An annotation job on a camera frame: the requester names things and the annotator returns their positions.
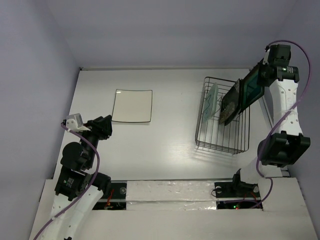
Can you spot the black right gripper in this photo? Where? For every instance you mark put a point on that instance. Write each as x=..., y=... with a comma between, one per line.
x=261, y=75

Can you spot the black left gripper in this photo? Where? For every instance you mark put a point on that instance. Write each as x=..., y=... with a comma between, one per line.
x=101, y=125

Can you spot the white square plate black rim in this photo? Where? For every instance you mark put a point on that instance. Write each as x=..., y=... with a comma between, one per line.
x=132, y=106

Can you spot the teal and black square plate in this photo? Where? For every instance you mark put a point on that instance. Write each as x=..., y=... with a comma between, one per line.
x=250, y=89

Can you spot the black floral square plate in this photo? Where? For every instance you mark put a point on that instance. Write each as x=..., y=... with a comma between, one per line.
x=230, y=104

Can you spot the light green oval plate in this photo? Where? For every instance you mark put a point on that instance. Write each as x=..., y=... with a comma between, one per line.
x=210, y=103

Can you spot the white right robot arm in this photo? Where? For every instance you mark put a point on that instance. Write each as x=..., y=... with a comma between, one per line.
x=285, y=143

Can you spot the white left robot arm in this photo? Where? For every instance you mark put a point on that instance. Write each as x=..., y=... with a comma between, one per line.
x=80, y=184

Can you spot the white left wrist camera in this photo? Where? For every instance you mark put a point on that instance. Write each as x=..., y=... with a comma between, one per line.
x=74, y=122

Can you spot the wire dish rack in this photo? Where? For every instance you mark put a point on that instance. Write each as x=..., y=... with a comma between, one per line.
x=213, y=131

